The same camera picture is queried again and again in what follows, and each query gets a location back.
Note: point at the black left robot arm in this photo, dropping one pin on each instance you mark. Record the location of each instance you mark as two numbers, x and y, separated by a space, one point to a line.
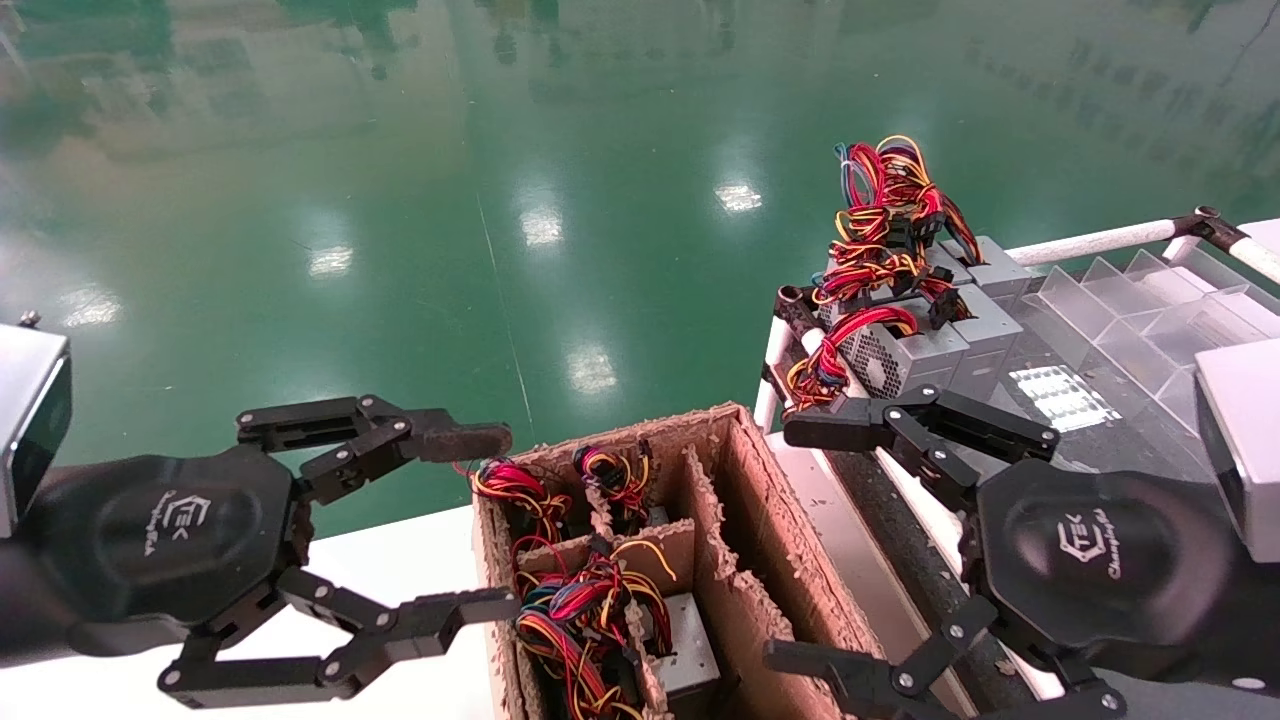
25 610

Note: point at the short white frame tube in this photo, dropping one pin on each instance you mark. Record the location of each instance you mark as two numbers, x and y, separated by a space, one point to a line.
770 360

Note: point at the black tube joint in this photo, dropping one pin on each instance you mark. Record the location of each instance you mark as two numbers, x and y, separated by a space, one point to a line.
795 305
1210 228

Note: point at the brown cardboard divider box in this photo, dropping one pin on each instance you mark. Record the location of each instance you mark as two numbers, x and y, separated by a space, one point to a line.
780 560

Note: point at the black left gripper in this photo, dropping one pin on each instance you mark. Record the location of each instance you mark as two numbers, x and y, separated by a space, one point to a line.
170 540

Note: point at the grey metal side strip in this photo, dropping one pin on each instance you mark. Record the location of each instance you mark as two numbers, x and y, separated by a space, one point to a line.
850 570

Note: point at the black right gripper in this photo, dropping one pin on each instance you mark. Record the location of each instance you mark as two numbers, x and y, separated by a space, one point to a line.
1100 560

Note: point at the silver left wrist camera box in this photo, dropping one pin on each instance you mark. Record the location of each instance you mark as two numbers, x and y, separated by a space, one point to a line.
25 400

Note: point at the grey power supply mesh fan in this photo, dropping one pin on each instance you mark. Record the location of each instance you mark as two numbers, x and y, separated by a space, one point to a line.
920 355

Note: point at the clear acrylic divider tray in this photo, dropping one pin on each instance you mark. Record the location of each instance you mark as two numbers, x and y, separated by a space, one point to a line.
1130 320

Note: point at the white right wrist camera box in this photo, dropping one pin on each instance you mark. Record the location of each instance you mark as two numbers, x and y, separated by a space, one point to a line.
1245 440

